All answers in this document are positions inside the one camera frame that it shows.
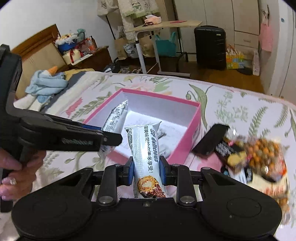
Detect plain black snack packet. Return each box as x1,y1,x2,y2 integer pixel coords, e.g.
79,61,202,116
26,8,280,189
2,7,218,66
192,123,230,157

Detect black suitcase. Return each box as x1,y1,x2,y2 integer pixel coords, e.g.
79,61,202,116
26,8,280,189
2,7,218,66
194,26,226,70

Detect floral bed sheet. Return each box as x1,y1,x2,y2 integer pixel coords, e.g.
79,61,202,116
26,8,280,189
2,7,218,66
45,71,295,240

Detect brown paper bag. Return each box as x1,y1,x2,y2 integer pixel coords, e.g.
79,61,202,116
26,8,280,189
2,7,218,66
114,38,128,60

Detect white wardrobe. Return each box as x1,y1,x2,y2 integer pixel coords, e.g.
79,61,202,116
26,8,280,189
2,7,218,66
174,0,259,59

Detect blue plush goose toy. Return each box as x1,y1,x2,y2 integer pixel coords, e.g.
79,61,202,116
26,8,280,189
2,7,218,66
14,66,68,111

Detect left hand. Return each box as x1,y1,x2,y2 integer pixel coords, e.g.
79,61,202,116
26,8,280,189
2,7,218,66
1,149,46,201

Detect wooden headboard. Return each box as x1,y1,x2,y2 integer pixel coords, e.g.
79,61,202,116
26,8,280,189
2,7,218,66
12,24,69,99

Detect wooden nightstand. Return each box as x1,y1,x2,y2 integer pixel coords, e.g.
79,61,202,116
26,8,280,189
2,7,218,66
68,46,113,72

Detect clear bag coated peanuts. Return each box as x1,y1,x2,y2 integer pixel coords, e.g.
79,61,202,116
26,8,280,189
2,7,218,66
221,135,290,215

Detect colourful gift bag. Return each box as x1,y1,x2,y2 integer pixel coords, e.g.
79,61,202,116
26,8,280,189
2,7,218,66
226,45,245,69

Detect black soda cracker packet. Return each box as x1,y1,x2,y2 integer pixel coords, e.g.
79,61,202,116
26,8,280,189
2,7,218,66
214,137,253,184

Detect white peanut snack packet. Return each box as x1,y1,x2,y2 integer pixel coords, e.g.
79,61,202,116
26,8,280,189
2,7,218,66
125,123,167,198

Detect pink storage box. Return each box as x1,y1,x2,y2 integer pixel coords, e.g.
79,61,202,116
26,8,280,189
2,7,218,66
85,88,201,164

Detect teal shopping bag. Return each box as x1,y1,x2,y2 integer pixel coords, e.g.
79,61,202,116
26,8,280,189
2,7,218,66
155,32,177,57

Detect wooden rolling side table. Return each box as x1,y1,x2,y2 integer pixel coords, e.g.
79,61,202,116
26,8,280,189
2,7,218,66
124,19,203,78

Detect blue gift basket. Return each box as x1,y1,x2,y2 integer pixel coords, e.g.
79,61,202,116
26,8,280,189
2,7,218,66
55,33,78,53

